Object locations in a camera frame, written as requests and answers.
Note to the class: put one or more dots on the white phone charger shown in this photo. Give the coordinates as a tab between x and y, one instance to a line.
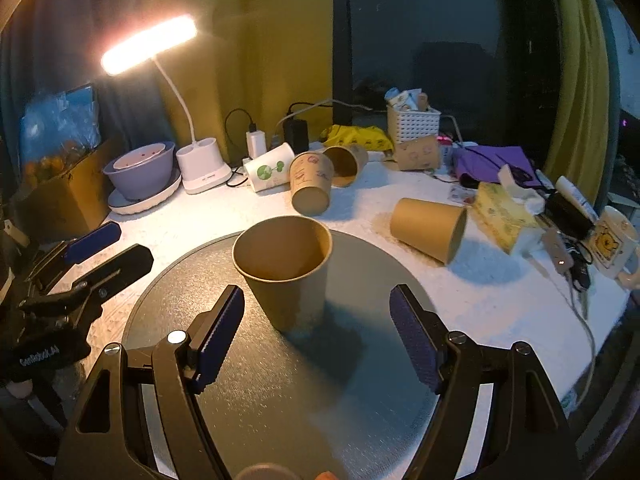
256	143

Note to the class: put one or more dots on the white tube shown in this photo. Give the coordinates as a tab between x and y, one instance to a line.
572	194

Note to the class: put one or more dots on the black power adapter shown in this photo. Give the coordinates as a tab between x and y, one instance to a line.
295	133

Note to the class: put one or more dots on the white plastic basket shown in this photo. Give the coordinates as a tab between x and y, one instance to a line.
408	125

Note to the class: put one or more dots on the yellow tissue pack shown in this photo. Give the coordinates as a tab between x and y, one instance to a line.
506	223

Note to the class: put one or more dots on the blue picture bag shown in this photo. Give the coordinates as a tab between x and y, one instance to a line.
57	131

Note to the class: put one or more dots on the round grey placemat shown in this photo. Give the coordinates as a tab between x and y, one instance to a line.
345	399

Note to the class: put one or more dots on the grey remote switch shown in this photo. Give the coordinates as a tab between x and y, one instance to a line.
560	256

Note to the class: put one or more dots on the patterned paper cup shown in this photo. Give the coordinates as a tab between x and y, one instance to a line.
311	176

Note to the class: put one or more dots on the white bear mug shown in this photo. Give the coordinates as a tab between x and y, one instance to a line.
612	242

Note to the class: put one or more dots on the yellow cloth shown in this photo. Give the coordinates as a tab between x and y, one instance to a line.
371	138

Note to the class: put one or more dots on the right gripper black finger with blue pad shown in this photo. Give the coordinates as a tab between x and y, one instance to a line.
108	437
527	435

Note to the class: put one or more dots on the white tablecloth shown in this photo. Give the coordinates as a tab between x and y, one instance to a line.
493	297

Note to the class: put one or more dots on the white plate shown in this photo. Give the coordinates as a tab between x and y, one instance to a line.
120	205

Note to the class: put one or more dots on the black car key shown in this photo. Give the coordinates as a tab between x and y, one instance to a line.
581	281

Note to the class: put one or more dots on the white green-print paper cup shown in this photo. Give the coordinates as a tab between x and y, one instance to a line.
271	169

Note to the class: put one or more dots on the yellow curtain right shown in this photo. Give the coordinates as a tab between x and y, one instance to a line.
580	136

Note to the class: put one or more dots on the yellow curtain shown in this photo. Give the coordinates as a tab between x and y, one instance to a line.
580	136
250	61

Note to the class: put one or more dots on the cardboard box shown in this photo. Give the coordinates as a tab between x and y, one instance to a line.
71	204

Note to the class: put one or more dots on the purple cloth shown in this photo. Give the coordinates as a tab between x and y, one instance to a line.
476	164

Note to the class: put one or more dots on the plain brown paper cup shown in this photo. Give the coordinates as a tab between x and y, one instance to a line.
435	229

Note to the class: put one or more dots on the patterned cup near basket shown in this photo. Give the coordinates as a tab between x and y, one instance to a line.
419	154

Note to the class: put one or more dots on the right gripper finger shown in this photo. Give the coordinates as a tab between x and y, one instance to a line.
116	274
53	265

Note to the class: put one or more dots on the black box case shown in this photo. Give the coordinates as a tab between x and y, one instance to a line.
567	217

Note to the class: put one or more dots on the brown cup open mouth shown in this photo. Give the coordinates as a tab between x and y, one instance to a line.
348	161

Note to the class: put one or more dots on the purple bowl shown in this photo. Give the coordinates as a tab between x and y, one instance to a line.
142	172

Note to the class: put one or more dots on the yellow curtain left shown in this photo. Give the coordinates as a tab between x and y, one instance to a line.
250	61

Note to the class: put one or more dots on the white desk lamp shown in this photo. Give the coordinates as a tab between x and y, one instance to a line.
200	162

